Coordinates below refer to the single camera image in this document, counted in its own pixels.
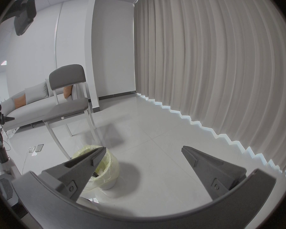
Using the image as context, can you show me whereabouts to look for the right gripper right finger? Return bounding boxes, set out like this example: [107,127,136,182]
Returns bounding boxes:
[181,145,247,201]

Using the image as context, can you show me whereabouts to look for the yellow plastic bag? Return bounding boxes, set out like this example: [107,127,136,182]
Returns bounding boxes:
[72,145,120,188]

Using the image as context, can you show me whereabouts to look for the white trash bin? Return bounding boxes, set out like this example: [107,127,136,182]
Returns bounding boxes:
[73,146,120,191]

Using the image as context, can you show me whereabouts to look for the white cable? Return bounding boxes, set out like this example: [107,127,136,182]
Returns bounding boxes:
[21,149,35,176]

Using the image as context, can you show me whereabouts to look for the white sofa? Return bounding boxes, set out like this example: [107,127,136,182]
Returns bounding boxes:
[0,79,91,132]

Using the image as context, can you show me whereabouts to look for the white chair grey seat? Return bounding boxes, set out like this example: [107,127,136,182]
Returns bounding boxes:
[42,64,101,160]

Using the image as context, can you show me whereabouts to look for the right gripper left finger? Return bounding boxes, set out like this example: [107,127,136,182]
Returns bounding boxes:
[41,147,107,202]

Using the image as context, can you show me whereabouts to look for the white cushion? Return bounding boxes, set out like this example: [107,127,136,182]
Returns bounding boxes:
[45,78,55,97]
[24,81,50,104]

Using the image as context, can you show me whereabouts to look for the orange cushion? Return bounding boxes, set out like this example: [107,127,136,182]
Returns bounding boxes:
[14,94,27,110]
[63,85,73,100]

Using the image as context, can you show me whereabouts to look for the white curtain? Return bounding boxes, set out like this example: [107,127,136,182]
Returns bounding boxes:
[133,0,286,176]

